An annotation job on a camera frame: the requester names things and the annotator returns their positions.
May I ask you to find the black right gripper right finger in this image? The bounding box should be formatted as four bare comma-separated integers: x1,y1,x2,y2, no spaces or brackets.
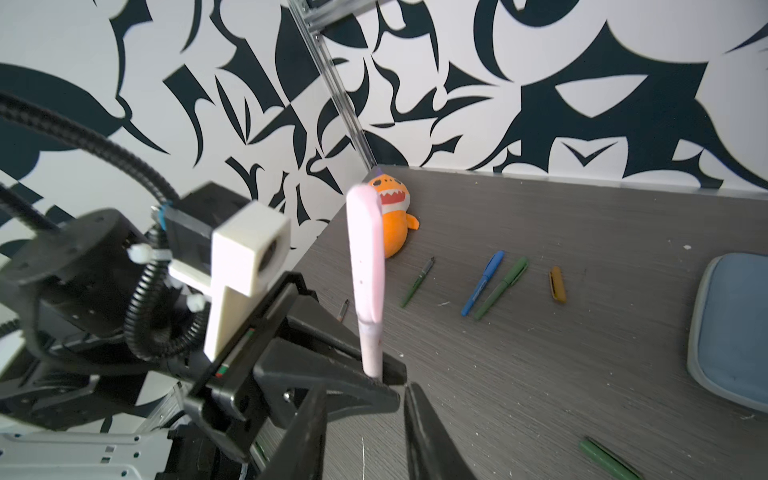
404,383,476,480

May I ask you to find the brown pen cap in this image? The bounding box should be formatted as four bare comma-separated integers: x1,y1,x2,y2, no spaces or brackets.
549,266,567,304

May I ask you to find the blue pen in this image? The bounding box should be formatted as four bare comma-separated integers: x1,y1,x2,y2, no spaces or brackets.
461,250,505,317

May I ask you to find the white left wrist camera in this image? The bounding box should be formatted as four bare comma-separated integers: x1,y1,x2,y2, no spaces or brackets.
169,201,290,361

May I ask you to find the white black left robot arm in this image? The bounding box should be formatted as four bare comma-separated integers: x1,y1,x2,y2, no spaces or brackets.
1,94,407,479

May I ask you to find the green pen cap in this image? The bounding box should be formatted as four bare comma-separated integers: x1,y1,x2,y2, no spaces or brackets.
579,437,644,480

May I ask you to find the brown pen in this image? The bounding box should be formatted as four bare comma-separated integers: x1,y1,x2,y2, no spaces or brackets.
337,299,350,322

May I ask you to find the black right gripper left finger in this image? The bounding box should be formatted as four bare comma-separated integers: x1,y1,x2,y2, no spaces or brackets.
258,385,327,480

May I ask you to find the thin dark green pen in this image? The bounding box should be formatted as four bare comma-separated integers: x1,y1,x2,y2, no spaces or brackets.
401,256,435,308

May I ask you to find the pink pen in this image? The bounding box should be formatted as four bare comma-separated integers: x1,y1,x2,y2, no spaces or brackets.
358,320,383,380

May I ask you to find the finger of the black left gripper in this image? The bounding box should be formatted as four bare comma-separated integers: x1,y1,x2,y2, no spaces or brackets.
253,339,401,429
287,296,407,385

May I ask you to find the orange shark plush toy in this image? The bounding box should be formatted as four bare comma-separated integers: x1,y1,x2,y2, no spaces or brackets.
369,173,420,258

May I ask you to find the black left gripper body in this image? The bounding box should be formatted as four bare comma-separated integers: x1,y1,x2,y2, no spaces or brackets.
183,271,317,462

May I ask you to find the light blue pencil case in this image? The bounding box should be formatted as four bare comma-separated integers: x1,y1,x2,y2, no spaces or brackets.
687,253,767,413

